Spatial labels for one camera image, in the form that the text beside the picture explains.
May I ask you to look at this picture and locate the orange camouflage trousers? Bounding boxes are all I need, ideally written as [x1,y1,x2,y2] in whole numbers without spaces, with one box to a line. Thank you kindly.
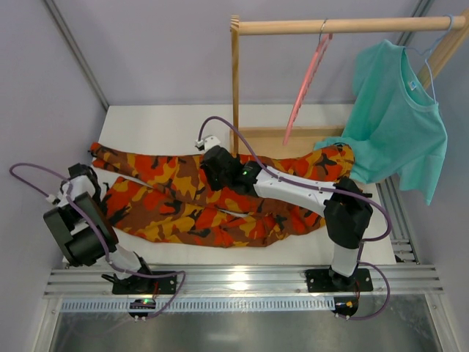
[87,142,356,247]

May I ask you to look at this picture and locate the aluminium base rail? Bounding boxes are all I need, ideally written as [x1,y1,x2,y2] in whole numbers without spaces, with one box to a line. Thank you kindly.
[44,263,443,297]

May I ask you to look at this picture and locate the slotted cable duct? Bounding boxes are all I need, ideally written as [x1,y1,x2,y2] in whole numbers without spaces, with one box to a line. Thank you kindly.
[60,296,335,313]

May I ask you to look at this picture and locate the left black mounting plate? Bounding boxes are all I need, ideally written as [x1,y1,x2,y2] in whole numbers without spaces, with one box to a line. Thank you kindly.
[102,271,177,295]

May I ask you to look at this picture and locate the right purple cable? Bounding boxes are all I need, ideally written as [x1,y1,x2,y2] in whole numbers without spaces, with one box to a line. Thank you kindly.
[197,115,391,320]

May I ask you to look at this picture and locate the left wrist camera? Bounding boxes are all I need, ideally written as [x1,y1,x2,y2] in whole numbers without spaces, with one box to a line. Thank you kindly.
[45,180,79,208]

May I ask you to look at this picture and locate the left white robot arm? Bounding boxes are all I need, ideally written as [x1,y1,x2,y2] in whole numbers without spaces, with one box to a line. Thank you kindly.
[43,164,155,295]

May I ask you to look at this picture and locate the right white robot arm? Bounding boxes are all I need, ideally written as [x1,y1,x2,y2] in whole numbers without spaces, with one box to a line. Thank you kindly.
[196,141,373,290]

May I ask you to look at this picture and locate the teal t-shirt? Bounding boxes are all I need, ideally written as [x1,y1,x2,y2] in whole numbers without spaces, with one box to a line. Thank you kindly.
[315,40,448,203]

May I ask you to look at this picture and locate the black mounting plate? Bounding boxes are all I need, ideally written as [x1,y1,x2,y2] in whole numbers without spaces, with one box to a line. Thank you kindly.
[102,271,177,295]
[305,268,374,293]

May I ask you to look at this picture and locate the wooden clothes rack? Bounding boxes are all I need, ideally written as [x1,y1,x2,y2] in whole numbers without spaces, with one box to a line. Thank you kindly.
[229,14,469,184]

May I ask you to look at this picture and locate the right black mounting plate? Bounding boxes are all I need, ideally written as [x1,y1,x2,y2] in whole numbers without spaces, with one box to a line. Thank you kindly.
[305,268,374,293]

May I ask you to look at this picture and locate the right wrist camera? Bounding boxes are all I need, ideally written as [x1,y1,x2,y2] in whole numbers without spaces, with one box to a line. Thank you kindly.
[195,135,221,153]

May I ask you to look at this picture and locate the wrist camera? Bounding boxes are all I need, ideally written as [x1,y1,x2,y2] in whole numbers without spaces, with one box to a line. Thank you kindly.
[45,180,79,208]
[195,135,221,153]

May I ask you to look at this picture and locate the light blue wire hanger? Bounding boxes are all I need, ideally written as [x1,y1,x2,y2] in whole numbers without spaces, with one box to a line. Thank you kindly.
[405,14,458,102]

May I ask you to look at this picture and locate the pink plastic hanger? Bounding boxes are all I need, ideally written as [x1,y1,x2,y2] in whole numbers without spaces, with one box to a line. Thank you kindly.
[282,34,333,146]

